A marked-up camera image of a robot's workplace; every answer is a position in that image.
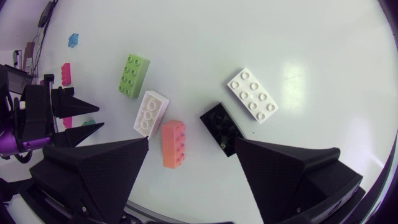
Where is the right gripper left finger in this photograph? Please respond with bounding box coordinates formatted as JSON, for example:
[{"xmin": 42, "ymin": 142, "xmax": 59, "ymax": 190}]
[{"xmin": 29, "ymin": 136, "xmax": 150, "ymax": 224}]

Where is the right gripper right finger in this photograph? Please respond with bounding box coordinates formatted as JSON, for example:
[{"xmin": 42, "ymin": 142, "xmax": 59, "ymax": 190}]
[{"xmin": 234, "ymin": 138, "xmax": 364, "ymax": 224}]

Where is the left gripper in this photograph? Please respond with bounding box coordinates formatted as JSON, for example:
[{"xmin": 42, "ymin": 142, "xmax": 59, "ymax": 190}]
[{"xmin": 17, "ymin": 73, "xmax": 105, "ymax": 148}]

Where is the large green toy brick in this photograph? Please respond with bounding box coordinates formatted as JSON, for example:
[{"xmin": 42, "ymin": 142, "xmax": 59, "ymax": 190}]
[{"xmin": 118, "ymin": 54, "xmax": 151, "ymax": 99}]

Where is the large orange toy brick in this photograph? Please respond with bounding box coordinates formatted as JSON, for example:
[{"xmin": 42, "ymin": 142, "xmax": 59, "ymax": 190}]
[{"xmin": 160, "ymin": 120, "xmax": 186, "ymax": 170}]

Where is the large black toy brick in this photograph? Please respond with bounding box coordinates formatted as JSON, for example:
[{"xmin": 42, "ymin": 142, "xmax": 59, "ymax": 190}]
[{"xmin": 199, "ymin": 102, "xmax": 246, "ymax": 157}]

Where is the upturned white toy brick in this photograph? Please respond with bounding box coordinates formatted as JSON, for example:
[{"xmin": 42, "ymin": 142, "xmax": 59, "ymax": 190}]
[{"xmin": 133, "ymin": 90, "xmax": 170, "ymax": 139}]

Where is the small blue toy brick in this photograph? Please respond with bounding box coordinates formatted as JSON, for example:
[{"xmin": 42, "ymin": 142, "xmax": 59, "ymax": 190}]
[{"xmin": 68, "ymin": 33, "xmax": 80, "ymax": 49}]

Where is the large white toy brick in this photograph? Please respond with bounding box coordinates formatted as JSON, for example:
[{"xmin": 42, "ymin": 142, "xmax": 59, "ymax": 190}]
[{"xmin": 226, "ymin": 67, "xmax": 279, "ymax": 125}]

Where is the black power brick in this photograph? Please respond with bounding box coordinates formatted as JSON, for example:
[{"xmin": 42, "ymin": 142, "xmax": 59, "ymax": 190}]
[{"xmin": 37, "ymin": 1, "xmax": 55, "ymax": 28}]

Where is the black cable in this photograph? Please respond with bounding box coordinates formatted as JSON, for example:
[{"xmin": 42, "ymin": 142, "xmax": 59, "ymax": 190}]
[{"xmin": 32, "ymin": 26, "xmax": 49, "ymax": 76}]

